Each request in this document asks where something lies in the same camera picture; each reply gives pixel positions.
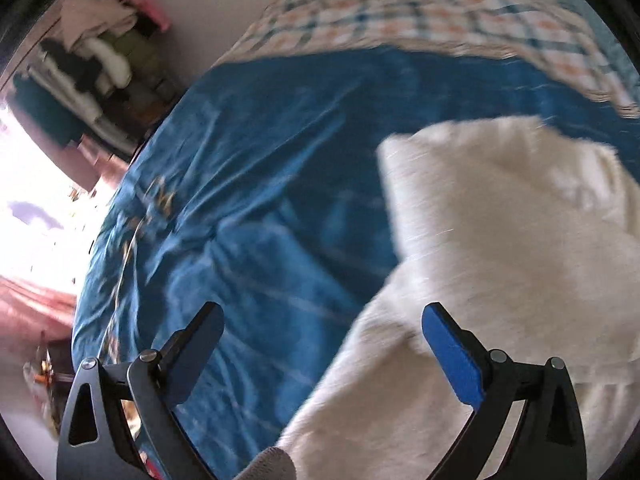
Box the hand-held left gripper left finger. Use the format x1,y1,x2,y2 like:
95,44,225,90
56,302,225,480

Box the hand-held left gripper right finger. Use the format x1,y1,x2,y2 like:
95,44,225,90
421,302,588,480

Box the white fluffy garment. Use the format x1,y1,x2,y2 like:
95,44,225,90
277,116,640,480

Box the pile of clothes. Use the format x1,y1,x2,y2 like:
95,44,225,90
12,0,173,146

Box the blue bed sheet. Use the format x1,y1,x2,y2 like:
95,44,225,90
71,45,640,480

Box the plaid checkered blanket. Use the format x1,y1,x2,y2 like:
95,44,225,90
212,0,640,120

